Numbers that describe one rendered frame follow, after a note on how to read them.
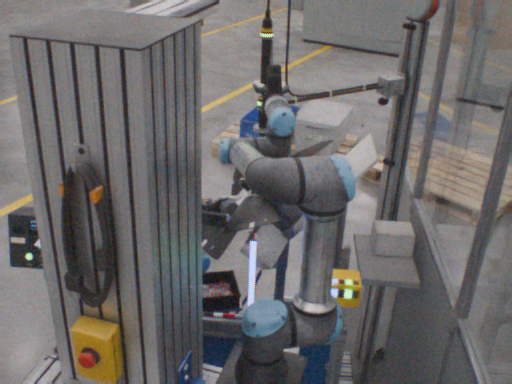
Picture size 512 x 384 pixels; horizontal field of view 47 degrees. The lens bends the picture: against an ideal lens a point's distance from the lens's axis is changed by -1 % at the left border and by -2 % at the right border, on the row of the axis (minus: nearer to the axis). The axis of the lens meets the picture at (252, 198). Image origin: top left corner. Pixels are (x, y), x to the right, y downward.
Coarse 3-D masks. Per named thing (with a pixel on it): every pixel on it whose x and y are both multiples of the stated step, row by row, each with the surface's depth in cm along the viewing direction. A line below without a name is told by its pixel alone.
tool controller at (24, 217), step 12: (12, 216) 196; (24, 216) 196; (12, 228) 196; (24, 228) 197; (36, 228) 196; (12, 240) 198; (24, 240) 198; (12, 252) 199; (24, 252) 199; (36, 252) 199; (12, 264) 200; (24, 264) 200; (36, 264) 199
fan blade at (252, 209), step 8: (248, 200) 225; (256, 200) 224; (264, 200) 225; (240, 208) 221; (248, 208) 219; (256, 208) 219; (264, 208) 218; (272, 208) 218; (232, 216) 218; (240, 216) 216; (248, 216) 214; (256, 216) 213; (264, 216) 213; (272, 216) 211; (280, 216) 210; (232, 224) 214; (240, 224) 212; (248, 224) 210; (256, 224) 208; (264, 224) 207; (224, 232) 212; (232, 232) 210
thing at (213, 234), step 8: (224, 208) 242; (232, 208) 241; (208, 232) 243; (216, 232) 241; (208, 240) 241; (216, 240) 239; (224, 240) 238; (208, 248) 240; (216, 248) 238; (224, 248) 236; (216, 256) 236
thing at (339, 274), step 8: (336, 272) 205; (344, 272) 205; (352, 272) 205; (344, 280) 201; (352, 280) 201; (360, 280) 202; (336, 288) 199; (344, 288) 199; (352, 288) 199; (360, 288) 198; (344, 296) 200; (360, 296) 200; (344, 304) 202; (352, 304) 202
